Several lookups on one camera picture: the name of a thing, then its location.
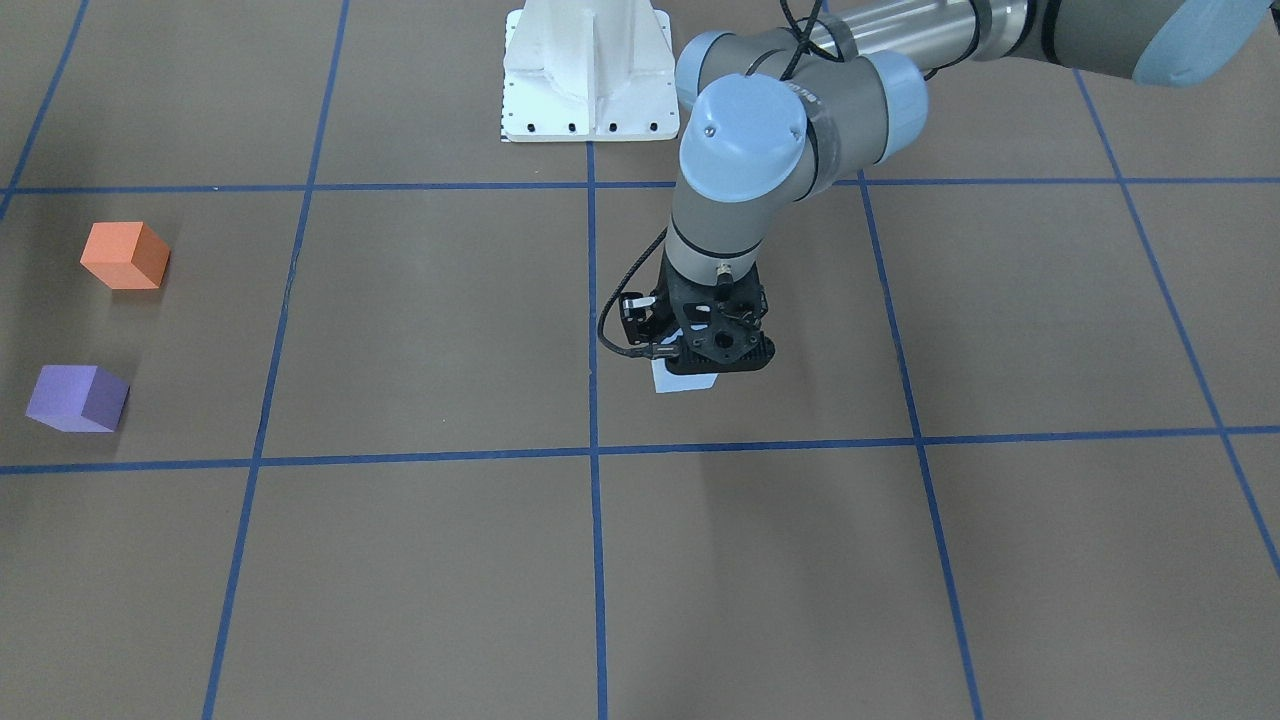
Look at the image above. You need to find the light blue foam block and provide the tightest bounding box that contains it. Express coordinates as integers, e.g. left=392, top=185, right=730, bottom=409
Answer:
left=650, top=359, right=719, bottom=395

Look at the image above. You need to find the purple foam block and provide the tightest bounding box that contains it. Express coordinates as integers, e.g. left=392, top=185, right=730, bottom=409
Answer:
left=26, top=365, right=131, bottom=433

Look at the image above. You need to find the orange foam block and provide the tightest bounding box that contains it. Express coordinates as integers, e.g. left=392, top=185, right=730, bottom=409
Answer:
left=79, top=222, right=172, bottom=290

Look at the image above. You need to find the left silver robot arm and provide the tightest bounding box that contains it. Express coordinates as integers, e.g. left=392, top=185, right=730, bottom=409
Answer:
left=620, top=1, right=1277, bottom=347

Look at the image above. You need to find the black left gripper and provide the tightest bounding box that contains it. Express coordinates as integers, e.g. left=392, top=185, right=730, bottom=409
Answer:
left=655, top=263, right=769, bottom=336

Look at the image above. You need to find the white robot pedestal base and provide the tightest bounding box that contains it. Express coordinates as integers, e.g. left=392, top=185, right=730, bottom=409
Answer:
left=500, top=1, right=680, bottom=143

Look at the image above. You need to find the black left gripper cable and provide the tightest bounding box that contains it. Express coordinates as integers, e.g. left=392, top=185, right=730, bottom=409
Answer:
left=596, top=225, right=681, bottom=363

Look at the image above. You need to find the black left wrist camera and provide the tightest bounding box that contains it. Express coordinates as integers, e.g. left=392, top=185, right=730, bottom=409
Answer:
left=664, top=290, right=776, bottom=375

